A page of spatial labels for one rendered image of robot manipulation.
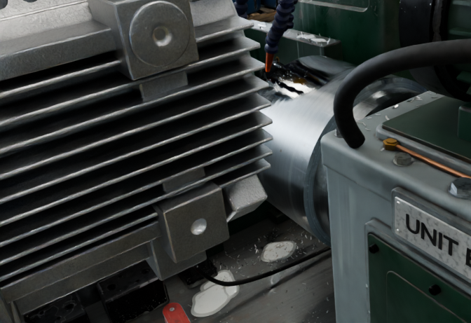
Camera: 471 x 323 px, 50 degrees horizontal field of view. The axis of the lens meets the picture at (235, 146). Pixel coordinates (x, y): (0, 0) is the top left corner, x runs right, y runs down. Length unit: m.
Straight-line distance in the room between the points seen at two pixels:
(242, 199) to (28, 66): 0.13
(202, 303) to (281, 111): 0.37
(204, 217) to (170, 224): 0.02
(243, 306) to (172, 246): 0.64
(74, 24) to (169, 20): 0.04
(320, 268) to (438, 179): 0.49
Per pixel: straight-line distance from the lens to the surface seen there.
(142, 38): 0.20
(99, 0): 0.21
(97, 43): 0.20
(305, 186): 0.64
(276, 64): 1.02
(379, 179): 0.49
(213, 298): 0.89
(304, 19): 1.14
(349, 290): 0.64
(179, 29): 0.20
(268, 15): 6.06
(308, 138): 0.64
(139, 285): 0.87
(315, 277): 0.91
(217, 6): 0.24
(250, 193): 0.28
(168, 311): 0.87
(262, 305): 0.87
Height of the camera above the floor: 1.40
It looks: 26 degrees down
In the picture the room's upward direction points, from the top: 9 degrees counter-clockwise
